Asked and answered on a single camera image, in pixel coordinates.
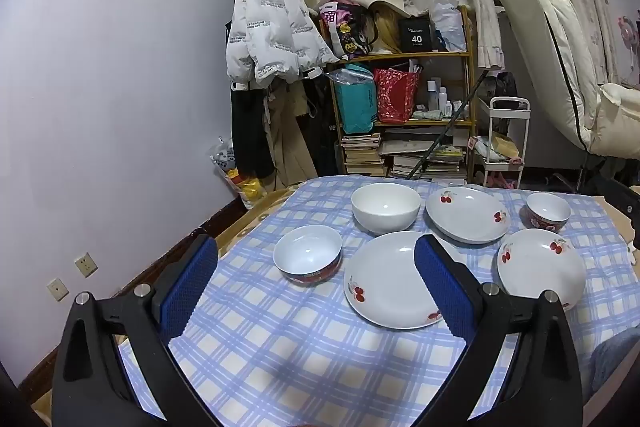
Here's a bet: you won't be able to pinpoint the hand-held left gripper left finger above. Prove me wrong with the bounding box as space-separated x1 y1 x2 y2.
52 234 221 427

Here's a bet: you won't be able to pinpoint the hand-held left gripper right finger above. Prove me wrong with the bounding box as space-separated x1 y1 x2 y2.
414 234 584 427

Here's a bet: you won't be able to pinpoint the white cherry-print plate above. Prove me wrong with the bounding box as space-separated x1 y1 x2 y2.
343 231 452 331
425 186 510 244
496 228 587 312

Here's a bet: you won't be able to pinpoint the large plain white bowl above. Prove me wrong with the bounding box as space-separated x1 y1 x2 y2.
350 183 422 237

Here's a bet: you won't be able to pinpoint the medium red-patterned bowl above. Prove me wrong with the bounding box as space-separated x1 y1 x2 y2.
272 224 344 286

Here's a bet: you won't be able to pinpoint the small red-patterned bowl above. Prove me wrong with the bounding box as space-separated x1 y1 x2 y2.
525 192 572 234

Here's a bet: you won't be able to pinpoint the blue plaid blanket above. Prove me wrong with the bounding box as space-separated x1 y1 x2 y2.
117 174 633 427

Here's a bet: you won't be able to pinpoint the pink plastic item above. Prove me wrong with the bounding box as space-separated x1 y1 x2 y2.
482 171 517 190

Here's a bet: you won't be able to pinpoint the plastic bag with yellow contents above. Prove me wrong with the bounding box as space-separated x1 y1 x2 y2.
210 137 262 210

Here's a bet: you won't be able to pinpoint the pile of flat books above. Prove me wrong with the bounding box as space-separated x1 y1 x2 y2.
379 140 469 184

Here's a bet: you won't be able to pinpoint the beige paper packet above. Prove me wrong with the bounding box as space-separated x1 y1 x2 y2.
475 133 521 160

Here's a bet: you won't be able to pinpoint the stack of worn books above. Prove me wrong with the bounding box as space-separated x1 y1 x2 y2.
341 132 386 178

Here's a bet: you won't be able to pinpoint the black pole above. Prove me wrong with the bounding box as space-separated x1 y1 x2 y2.
409 71 489 180

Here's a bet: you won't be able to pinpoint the beige hanging garment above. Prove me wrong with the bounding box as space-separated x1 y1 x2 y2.
264 82 322 188

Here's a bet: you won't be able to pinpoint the white rolling cart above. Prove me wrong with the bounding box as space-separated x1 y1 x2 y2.
471 96 531 190

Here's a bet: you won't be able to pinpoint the red patterned bag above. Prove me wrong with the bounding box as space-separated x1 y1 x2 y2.
372 68 421 124

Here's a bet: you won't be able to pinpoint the black hanging bag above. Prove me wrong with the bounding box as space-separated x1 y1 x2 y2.
295 77 342 178

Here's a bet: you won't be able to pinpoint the teal bag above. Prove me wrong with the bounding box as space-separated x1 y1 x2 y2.
333 64 377 136

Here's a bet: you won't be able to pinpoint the bamboo shelf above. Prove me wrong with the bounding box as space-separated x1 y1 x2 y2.
324 4 477 184

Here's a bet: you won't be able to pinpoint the black box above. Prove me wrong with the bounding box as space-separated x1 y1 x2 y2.
397 16 432 54

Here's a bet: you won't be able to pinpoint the white plastic bag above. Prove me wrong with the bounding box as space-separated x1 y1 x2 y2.
430 0 469 53

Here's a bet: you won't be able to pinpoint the pink printed bag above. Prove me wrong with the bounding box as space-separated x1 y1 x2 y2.
319 0 372 60

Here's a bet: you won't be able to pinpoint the cream massage chair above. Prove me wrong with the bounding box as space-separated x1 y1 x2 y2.
495 0 640 158

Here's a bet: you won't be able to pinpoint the white puffer jacket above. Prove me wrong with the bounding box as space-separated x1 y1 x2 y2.
224 0 342 90

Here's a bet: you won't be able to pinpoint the wall socket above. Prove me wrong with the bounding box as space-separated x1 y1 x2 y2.
46 277 70 303
74 251 99 278

